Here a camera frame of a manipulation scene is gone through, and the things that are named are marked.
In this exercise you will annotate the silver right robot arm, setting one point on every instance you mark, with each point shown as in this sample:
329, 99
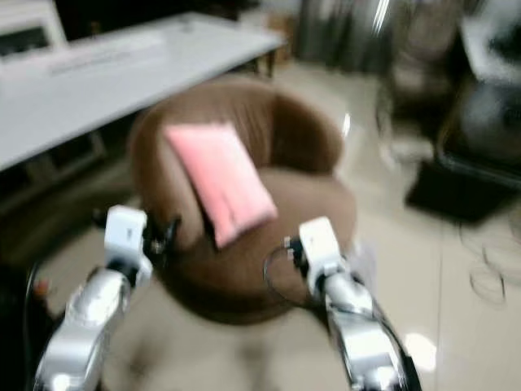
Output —
362, 342

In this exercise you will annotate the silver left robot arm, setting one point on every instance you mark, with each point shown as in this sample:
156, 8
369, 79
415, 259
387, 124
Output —
85, 326

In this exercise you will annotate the brown round sofa chair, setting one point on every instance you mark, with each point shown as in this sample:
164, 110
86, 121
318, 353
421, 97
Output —
301, 204

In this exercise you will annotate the pink pillow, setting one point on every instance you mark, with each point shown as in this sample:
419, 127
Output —
220, 179

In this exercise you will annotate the black floor mat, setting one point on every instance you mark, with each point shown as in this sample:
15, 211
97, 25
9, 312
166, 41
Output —
456, 195

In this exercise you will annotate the long white table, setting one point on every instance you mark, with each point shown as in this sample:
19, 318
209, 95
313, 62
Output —
114, 90

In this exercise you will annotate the black chair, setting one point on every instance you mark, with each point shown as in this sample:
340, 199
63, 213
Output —
488, 122

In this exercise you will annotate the white cabinet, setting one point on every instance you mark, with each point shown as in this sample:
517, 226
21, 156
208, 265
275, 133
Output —
20, 16

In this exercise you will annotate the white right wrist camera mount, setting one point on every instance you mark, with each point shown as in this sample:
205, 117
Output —
319, 244

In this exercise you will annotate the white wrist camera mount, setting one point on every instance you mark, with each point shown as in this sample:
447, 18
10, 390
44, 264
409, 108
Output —
126, 232
319, 244

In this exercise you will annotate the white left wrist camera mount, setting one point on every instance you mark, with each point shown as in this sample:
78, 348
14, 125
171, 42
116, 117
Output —
126, 232

